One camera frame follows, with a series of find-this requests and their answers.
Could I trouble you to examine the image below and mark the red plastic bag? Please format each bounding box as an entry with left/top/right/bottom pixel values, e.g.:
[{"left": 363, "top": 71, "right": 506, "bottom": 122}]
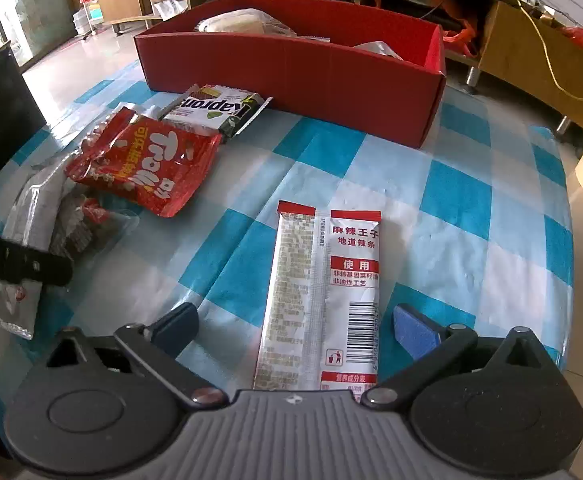
[{"left": 561, "top": 25, "right": 583, "bottom": 53}]

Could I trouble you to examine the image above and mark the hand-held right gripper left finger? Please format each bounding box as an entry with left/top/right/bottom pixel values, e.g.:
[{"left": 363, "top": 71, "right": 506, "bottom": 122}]
[{"left": 46, "top": 302, "right": 229, "bottom": 408}]

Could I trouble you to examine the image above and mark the wooden TV stand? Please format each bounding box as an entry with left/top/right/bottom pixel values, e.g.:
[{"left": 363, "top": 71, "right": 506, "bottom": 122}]
[{"left": 94, "top": 0, "right": 583, "bottom": 133}]

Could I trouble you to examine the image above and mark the small open cardboard box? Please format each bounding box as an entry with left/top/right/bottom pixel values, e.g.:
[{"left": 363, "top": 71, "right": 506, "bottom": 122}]
[{"left": 148, "top": 0, "right": 189, "bottom": 18}]

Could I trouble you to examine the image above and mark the blue white checked tablecloth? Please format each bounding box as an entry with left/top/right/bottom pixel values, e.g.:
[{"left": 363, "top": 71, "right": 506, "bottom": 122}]
[{"left": 0, "top": 60, "right": 575, "bottom": 391}]

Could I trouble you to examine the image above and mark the white bun clear packet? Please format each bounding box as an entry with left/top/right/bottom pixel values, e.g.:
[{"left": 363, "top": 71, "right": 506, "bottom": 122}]
[{"left": 194, "top": 9, "right": 297, "bottom": 38}]

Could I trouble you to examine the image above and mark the grey snack packet green print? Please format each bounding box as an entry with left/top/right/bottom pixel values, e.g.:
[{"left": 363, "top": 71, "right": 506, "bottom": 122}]
[{"left": 0, "top": 155, "right": 79, "bottom": 341}]

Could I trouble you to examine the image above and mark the red candy packet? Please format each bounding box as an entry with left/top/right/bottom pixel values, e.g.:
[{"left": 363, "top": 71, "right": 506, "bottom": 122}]
[{"left": 65, "top": 105, "right": 223, "bottom": 218}]

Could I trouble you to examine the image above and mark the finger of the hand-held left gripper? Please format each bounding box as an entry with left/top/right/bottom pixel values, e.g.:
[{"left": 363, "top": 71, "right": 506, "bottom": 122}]
[{"left": 0, "top": 229, "right": 75, "bottom": 288}]

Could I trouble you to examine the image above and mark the red cardboard box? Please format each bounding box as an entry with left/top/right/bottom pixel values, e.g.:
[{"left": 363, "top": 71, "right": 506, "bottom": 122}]
[{"left": 134, "top": 0, "right": 447, "bottom": 150}]

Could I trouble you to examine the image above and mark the orange plastic bag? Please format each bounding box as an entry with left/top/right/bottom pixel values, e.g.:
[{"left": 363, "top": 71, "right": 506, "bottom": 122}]
[{"left": 366, "top": 0, "right": 487, "bottom": 58}]

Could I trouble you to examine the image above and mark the white storage cart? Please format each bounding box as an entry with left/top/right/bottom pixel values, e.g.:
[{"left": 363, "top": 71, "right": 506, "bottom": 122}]
[{"left": 71, "top": 0, "right": 104, "bottom": 38}]

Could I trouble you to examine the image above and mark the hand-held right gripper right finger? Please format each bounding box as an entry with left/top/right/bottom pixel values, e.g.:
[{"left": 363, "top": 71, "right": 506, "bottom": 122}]
[{"left": 360, "top": 304, "right": 555, "bottom": 408}]

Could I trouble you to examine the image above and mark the dark furniture piece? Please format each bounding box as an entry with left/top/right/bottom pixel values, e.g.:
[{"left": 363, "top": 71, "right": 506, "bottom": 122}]
[{"left": 0, "top": 42, "right": 47, "bottom": 206}]

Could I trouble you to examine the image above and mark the white wafer packet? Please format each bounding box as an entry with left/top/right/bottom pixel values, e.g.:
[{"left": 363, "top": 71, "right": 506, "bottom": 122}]
[{"left": 162, "top": 84, "right": 274, "bottom": 143}]

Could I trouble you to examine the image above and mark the red white spicy strip packet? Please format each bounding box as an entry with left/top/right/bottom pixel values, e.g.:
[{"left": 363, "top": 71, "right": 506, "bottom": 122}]
[{"left": 252, "top": 200, "right": 383, "bottom": 392}]

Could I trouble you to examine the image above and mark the yellow cable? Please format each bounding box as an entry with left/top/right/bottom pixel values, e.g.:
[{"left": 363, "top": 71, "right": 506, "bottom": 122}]
[{"left": 466, "top": 0, "right": 583, "bottom": 111}]

